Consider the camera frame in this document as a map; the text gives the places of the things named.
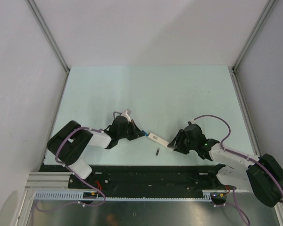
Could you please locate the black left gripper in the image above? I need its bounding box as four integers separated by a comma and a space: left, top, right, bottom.
117, 119, 145, 141

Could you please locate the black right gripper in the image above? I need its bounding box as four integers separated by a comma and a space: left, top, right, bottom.
168, 129, 197, 155

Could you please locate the white remote control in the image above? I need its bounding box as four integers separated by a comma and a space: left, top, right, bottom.
147, 133, 172, 150

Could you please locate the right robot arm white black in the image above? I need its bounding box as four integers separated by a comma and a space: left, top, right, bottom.
167, 123, 283, 207

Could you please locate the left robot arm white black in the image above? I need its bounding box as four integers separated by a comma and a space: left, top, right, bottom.
47, 115, 145, 188

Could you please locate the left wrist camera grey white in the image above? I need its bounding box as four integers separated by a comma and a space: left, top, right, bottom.
121, 109, 131, 121

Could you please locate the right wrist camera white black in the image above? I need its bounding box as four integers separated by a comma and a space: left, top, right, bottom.
188, 120, 196, 125

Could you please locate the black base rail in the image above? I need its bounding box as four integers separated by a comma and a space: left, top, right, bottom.
37, 164, 258, 199

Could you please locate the white slotted cable duct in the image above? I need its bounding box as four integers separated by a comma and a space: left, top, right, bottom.
33, 189, 227, 202

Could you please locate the left aluminium frame post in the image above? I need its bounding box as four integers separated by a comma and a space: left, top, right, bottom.
25, 0, 70, 75

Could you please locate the aluminium frame post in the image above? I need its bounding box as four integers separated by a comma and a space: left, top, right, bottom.
231, 0, 278, 73
25, 0, 70, 75

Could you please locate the right aluminium frame post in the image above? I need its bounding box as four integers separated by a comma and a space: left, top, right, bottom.
231, 0, 278, 73

